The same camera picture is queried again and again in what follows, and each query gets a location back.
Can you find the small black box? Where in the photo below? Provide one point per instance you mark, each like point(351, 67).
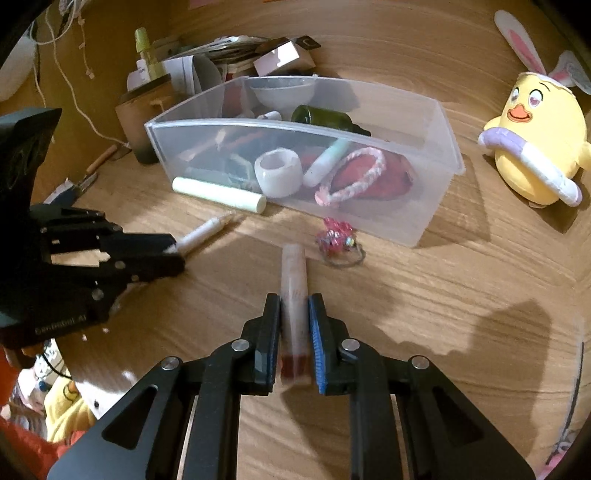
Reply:
point(310, 43)

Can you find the white bottle with green cap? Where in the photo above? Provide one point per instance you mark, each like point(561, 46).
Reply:
point(147, 60)

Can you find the small mint tube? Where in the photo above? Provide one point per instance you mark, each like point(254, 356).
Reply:
point(323, 166)

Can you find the small yellow plush toy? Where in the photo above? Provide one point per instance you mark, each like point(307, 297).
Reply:
point(69, 410)

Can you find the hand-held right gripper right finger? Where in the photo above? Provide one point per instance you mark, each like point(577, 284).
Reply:
point(318, 346)

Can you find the mint green tube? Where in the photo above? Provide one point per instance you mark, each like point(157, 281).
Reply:
point(217, 194)

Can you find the red cloth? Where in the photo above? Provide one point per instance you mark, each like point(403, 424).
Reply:
point(18, 452)

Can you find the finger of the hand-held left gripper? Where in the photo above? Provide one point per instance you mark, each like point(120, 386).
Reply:
point(152, 266)
point(143, 242)

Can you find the clear plastic bin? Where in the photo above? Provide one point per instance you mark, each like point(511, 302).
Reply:
point(369, 212)

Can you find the red pouch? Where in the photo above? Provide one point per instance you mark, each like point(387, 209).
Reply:
point(397, 180)

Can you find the yellow chick plush toy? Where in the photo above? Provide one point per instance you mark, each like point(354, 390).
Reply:
point(540, 138)

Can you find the tan mug with lid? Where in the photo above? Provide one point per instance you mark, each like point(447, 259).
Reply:
point(134, 124)

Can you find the pink lip gloss tube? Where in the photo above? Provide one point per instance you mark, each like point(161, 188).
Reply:
point(294, 286)

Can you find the dark green glass bottle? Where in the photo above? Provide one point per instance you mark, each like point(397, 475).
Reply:
point(323, 117)

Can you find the white pen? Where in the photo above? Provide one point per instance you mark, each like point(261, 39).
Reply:
point(203, 230)

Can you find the folded printed papers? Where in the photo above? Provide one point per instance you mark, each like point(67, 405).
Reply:
point(231, 46)

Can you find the white round object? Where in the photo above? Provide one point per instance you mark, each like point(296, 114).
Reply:
point(14, 69)

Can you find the white bowl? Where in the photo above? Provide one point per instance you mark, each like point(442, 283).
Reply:
point(281, 94)

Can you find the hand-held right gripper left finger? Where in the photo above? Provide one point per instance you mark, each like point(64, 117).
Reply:
point(272, 341)

